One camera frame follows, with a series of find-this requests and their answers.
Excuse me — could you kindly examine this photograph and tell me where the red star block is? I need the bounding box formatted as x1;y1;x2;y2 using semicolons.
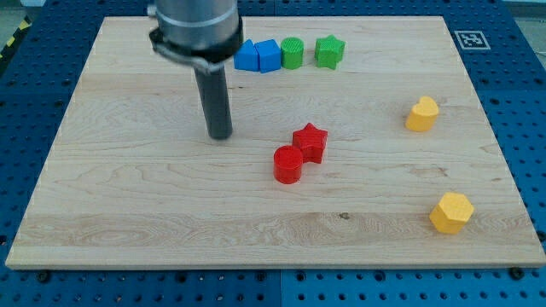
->
292;123;328;164

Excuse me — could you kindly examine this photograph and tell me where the green star block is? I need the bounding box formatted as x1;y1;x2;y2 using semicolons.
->
314;35;346;70

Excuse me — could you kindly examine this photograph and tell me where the red cylinder block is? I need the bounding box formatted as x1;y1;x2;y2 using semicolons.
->
273;145;303;184

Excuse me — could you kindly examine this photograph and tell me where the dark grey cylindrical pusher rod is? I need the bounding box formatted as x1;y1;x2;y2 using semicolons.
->
194;67;233;140

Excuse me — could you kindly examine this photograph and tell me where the blue cube block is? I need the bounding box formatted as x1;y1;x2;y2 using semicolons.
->
255;39;282;73

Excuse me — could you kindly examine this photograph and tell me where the blue triangle block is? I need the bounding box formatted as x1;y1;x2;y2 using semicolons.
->
234;39;259;72

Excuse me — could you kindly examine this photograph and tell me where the green cylinder block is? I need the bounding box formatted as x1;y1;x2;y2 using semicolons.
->
281;37;305;70

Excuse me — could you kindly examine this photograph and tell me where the wooden board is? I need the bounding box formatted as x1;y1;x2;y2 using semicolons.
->
6;16;545;270

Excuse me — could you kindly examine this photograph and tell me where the yellow heart block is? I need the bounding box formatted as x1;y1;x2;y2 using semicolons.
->
405;96;439;132

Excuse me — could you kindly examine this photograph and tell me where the yellow hexagon block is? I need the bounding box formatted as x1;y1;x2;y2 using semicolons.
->
429;192;474;235

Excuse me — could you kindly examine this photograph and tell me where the white fiducial marker tag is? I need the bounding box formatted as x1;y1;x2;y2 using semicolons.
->
455;30;491;50

